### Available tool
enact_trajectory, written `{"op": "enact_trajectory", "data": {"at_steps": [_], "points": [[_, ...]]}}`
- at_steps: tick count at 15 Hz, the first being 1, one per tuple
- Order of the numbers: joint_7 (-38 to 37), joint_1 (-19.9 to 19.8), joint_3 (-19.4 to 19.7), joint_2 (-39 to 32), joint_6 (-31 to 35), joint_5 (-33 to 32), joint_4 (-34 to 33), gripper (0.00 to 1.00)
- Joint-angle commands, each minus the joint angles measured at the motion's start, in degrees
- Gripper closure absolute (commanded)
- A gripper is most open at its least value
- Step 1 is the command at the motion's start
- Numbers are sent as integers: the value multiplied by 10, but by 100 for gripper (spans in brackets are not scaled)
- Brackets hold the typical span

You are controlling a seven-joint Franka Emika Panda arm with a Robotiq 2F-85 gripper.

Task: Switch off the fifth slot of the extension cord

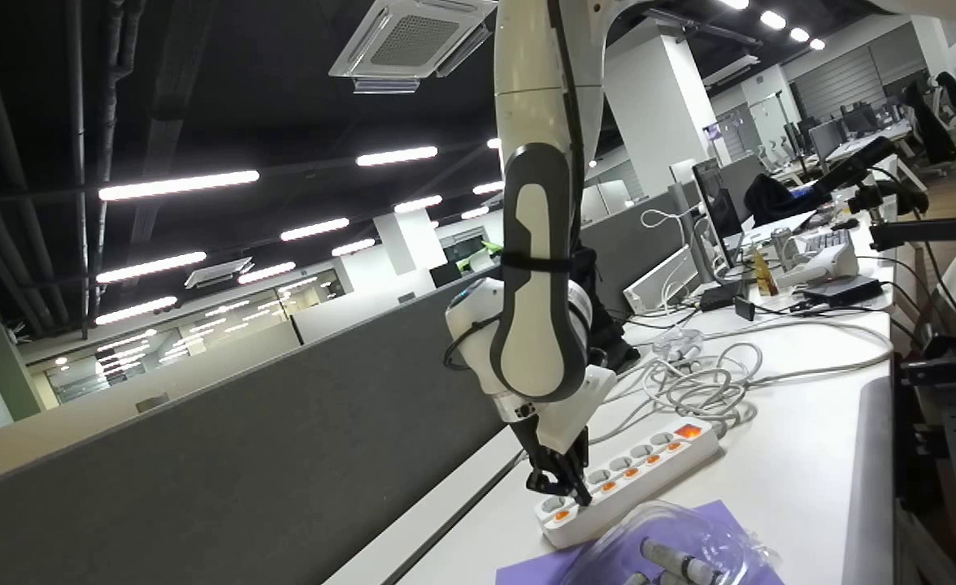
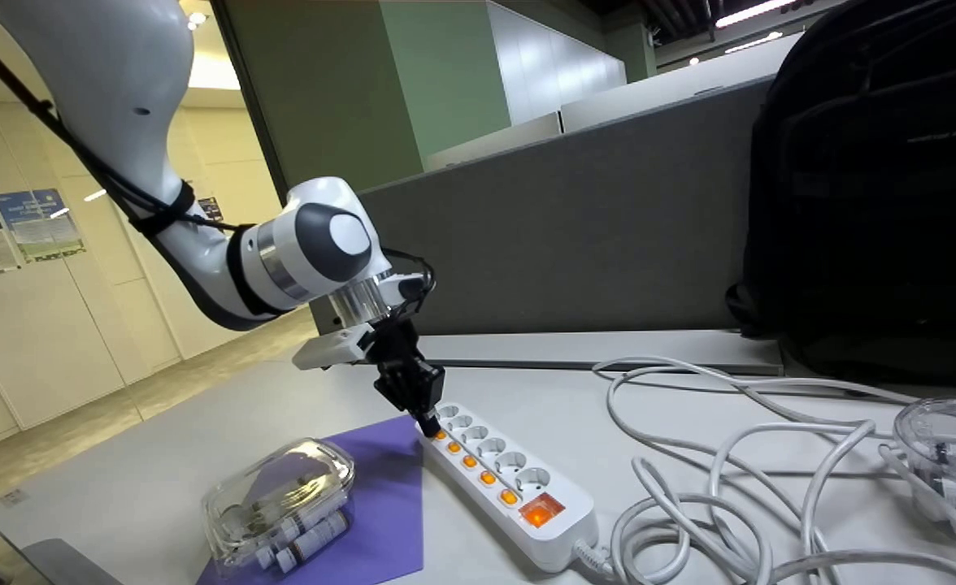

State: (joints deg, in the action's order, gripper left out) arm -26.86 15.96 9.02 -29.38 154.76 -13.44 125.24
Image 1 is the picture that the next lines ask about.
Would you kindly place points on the dark clothed person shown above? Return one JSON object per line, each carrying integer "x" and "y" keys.
{"x": 930, "y": 117}

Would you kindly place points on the white desktop device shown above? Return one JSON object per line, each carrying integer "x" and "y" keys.
{"x": 822, "y": 256}

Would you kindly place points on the round ceiling downlight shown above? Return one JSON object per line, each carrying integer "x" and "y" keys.
{"x": 799, "y": 33}
{"x": 816, "y": 45}
{"x": 771, "y": 21}
{"x": 734, "y": 4}

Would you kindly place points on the black office chair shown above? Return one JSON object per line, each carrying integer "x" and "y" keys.
{"x": 774, "y": 198}

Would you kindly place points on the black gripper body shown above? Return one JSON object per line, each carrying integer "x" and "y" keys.
{"x": 564, "y": 458}

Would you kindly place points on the amber bottle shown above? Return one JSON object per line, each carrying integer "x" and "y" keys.
{"x": 763, "y": 272}

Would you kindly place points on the white grey marker pen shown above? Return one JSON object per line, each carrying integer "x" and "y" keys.
{"x": 641, "y": 580}
{"x": 675, "y": 556}

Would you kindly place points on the ceiling air conditioner cassette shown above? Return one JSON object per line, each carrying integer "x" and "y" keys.
{"x": 408, "y": 40}

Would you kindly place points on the black horizontal bar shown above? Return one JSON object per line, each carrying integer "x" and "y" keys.
{"x": 935, "y": 229}

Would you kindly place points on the black computer monitor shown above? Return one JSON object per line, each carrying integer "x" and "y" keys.
{"x": 718, "y": 206}

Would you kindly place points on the grey desk partition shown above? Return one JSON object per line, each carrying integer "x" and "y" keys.
{"x": 230, "y": 466}

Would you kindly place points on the white square pillar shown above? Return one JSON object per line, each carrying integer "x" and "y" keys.
{"x": 661, "y": 110}

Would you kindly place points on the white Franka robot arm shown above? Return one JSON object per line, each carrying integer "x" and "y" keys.
{"x": 537, "y": 272}

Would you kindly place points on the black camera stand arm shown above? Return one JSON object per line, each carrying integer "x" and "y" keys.
{"x": 858, "y": 165}

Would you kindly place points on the clear plastic bag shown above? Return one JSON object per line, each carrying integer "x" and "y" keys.
{"x": 739, "y": 553}

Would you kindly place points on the black backpack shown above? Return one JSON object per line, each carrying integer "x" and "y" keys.
{"x": 608, "y": 341}

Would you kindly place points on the flat black box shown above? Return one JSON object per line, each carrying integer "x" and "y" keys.
{"x": 841, "y": 290}

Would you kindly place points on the purple mat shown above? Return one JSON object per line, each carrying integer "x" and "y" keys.
{"x": 718, "y": 524}

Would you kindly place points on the small grey partition panel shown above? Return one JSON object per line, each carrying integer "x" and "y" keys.
{"x": 653, "y": 231}

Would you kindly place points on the long ceiling light tube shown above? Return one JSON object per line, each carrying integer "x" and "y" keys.
{"x": 416, "y": 204}
{"x": 267, "y": 272}
{"x": 398, "y": 159}
{"x": 354, "y": 245}
{"x": 489, "y": 186}
{"x": 313, "y": 229}
{"x": 136, "y": 310}
{"x": 152, "y": 268}
{"x": 179, "y": 182}

